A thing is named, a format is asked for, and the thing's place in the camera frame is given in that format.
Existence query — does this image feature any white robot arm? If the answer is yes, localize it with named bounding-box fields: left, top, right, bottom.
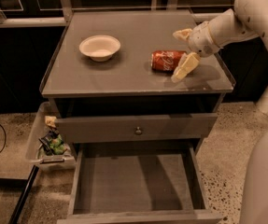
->
left=172, top=0, right=268, bottom=82

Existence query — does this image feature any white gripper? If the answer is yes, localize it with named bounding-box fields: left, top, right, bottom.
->
left=171, top=21, right=220, bottom=83

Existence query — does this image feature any brass drawer knob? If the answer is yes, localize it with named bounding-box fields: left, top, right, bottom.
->
left=134, top=127, right=143, bottom=135

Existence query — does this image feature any open grey middle drawer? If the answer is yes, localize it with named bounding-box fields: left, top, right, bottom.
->
left=57, top=141, right=222, bottom=224

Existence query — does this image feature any clear plastic storage bin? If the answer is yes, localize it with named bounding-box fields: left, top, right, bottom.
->
left=25, top=102, right=76, bottom=172

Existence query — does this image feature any black floor frame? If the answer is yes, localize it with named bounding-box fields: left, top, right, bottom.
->
left=0, top=166, right=39, bottom=224

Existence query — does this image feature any white paper bowl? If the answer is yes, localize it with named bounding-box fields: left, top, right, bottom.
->
left=78, top=35, right=120, bottom=62

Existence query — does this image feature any red coke can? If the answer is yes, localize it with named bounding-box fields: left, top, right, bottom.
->
left=151, top=50, right=186, bottom=72

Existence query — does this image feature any tan crumpled snack bag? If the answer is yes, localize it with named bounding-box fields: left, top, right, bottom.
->
left=45, top=116, right=56, bottom=128

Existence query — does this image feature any green snack bag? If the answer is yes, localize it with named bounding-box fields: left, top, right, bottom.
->
left=39, top=131, right=67, bottom=156

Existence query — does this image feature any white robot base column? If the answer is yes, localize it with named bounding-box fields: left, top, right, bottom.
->
left=239, top=132, right=268, bottom=224

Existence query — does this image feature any metal railing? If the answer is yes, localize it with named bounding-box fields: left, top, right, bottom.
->
left=0, top=0, right=244, bottom=30

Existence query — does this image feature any closed grey top drawer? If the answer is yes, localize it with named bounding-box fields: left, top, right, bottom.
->
left=55, top=113, right=217, bottom=143

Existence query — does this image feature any grey drawer cabinet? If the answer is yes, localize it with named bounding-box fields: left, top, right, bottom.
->
left=39, top=10, right=236, bottom=224

